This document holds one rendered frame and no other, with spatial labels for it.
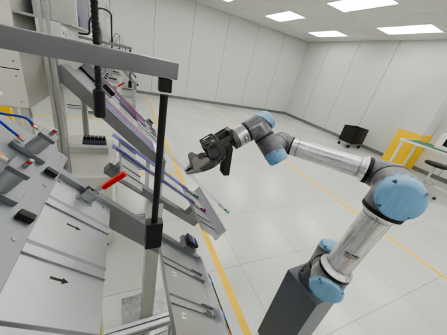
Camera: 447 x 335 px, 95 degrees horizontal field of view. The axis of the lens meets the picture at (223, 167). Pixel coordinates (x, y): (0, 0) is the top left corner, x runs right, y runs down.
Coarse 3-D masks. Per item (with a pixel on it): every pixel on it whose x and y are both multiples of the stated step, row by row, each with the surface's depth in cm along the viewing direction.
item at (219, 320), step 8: (200, 256) 75; (200, 264) 72; (200, 272) 70; (208, 280) 67; (208, 288) 65; (208, 296) 64; (216, 304) 61; (216, 312) 59; (216, 320) 58; (224, 320) 58; (224, 328) 56
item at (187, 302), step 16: (160, 256) 58; (176, 256) 65; (176, 272) 58; (192, 272) 66; (176, 288) 53; (192, 288) 60; (176, 304) 48; (192, 304) 54; (208, 304) 61; (176, 320) 45; (192, 320) 50; (208, 320) 55
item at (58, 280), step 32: (64, 192) 43; (64, 224) 37; (96, 224) 44; (32, 256) 29; (64, 256) 33; (96, 256) 39; (32, 288) 27; (64, 288) 30; (96, 288) 34; (0, 320) 22; (32, 320) 24; (64, 320) 27; (96, 320) 31
